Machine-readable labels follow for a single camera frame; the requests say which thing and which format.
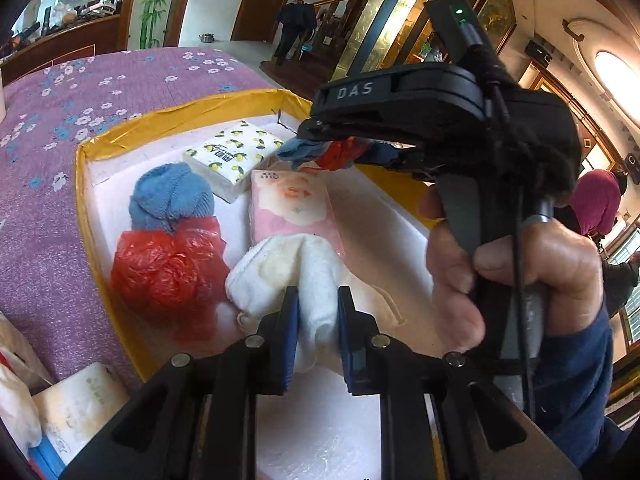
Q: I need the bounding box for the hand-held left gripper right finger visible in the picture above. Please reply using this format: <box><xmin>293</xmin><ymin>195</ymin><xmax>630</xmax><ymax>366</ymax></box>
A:
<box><xmin>337</xmin><ymin>286</ymin><xmax>583</xmax><ymax>480</ymax></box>

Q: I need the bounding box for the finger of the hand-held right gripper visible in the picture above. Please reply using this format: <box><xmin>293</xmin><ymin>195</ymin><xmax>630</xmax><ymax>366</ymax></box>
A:
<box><xmin>299</xmin><ymin>117</ymin><xmax>401</xmax><ymax>147</ymax></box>
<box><xmin>357</xmin><ymin>147</ymin><xmax>438</xmax><ymax>183</ymax></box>

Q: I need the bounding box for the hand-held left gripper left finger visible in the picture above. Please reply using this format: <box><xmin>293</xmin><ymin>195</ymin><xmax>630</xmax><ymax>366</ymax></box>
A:
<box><xmin>60</xmin><ymin>286</ymin><xmax>301</xmax><ymax>480</ymax></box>

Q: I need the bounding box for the blue and red cloth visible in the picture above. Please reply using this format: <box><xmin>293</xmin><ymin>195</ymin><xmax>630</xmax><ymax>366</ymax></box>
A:
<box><xmin>315</xmin><ymin>137</ymin><xmax>371</xmax><ymax>171</ymax></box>

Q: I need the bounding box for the small blue cloth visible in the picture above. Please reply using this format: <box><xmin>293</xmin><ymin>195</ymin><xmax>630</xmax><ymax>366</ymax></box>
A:
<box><xmin>276</xmin><ymin>137</ymin><xmax>326</xmax><ymax>171</ymax></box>

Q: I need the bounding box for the white towel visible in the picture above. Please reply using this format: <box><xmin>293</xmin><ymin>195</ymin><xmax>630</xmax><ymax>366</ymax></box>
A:
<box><xmin>225</xmin><ymin>234</ymin><xmax>351</xmax><ymax>376</ymax></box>

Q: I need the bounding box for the yellow cardboard box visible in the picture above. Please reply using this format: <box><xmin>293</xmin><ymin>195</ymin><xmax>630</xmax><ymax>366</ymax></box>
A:
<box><xmin>75</xmin><ymin>89</ymin><xmax>451</xmax><ymax>480</ymax></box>

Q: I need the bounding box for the person's right forearm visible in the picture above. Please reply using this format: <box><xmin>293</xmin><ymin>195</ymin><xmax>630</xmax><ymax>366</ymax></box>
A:
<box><xmin>530</xmin><ymin>305</ymin><xmax>618</xmax><ymax>466</ymax></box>

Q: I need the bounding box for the person's right hand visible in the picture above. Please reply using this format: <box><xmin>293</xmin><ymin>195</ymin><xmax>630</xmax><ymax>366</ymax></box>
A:
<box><xmin>419</xmin><ymin>187</ymin><xmax>606</xmax><ymax>353</ymax></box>

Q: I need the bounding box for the pink tissue pack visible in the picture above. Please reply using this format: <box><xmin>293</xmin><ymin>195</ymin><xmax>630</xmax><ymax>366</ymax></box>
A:
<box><xmin>249</xmin><ymin>169</ymin><xmax>347</xmax><ymax>256</ymax></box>

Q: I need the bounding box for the golden pillar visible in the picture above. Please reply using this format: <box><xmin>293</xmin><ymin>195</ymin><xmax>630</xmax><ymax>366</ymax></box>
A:
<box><xmin>330</xmin><ymin>0</ymin><xmax>451</xmax><ymax>83</ymax></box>

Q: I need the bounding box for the framed painting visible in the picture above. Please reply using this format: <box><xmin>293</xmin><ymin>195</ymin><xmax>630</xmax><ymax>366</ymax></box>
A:
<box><xmin>472</xmin><ymin>0</ymin><xmax>518</xmax><ymax>56</ymax></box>

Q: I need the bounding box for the lemon print tissue pack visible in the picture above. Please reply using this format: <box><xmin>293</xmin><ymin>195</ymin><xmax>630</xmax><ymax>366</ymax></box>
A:
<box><xmin>182</xmin><ymin>120</ymin><xmax>286</xmax><ymax>204</ymax></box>

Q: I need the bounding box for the wooden stair railing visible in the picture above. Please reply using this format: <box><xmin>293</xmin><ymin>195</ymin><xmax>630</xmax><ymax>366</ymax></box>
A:
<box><xmin>312</xmin><ymin>0</ymin><xmax>373</xmax><ymax>61</ymax></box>

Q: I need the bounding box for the red plastic bag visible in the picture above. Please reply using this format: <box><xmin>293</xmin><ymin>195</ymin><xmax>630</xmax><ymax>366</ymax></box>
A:
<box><xmin>110</xmin><ymin>217</ymin><xmax>231</xmax><ymax>343</ymax></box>

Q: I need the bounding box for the wooden door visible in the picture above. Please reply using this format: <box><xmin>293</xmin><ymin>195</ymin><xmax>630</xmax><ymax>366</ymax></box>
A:
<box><xmin>231</xmin><ymin>0</ymin><xmax>306</xmax><ymax>43</ymax></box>

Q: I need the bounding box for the blue knit towel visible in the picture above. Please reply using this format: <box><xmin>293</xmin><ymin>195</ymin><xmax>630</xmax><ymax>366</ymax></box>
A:
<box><xmin>129</xmin><ymin>162</ymin><xmax>216</xmax><ymax>235</ymax></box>

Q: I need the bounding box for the white green print tissue pack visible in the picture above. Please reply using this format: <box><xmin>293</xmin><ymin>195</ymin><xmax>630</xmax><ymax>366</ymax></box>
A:
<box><xmin>32</xmin><ymin>362</ymin><xmax>128</xmax><ymax>466</ymax></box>

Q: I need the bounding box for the purple floral tablecloth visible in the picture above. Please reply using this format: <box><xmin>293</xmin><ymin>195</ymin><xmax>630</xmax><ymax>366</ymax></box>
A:
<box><xmin>0</xmin><ymin>47</ymin><xmax>301</xmax><ymax>396</ymax></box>

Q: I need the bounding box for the blue tissue packet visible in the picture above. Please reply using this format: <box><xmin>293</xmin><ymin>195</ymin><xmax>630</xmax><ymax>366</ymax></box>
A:
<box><xmin>27</xmin><ymin>440</ymin><xmax>66</xmax><ymax>480</ymax></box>

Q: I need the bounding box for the wooden counter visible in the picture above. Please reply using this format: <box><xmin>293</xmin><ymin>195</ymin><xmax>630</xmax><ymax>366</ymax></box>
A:
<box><xmin>0</xmin><ymin>12</ymin><xmax>131</xmax><ymax>86</ymax></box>

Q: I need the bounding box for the black wall speaker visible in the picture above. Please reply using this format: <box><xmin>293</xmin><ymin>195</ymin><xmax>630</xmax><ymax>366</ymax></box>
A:
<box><xmin>525</xmin><ymin>40</ymin><xmax>553</xmax><ymax>63</ymax></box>

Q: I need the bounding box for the bamboo wall sticker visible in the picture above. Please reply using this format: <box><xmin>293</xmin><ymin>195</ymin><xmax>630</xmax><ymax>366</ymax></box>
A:
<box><xmin>137</xmin><ymin>0</ymin><xmax>176</xmax><ymax>51</ymax></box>

